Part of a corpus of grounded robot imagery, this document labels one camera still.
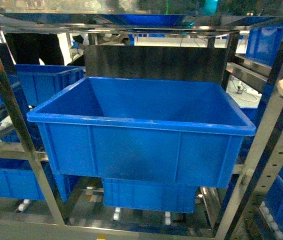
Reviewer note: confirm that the blue bin below target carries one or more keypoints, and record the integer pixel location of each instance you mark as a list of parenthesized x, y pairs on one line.
[(150, 196)]

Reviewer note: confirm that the black back panel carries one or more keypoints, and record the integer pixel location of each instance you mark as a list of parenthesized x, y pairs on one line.
[(199, 64)]

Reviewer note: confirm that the blue bin upper left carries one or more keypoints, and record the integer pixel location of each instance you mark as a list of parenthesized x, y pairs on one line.
[(41, 82)]

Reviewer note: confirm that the blue bin far right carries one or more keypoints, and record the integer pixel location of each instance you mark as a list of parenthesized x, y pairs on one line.
[(264, 43)]

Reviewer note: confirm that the blue bin lower left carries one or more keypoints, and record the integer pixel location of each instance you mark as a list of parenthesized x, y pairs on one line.
[(18, 181)]

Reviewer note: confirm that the steel shelf upright post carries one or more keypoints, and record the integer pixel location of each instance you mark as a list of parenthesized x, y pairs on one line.
[(55, 206)]

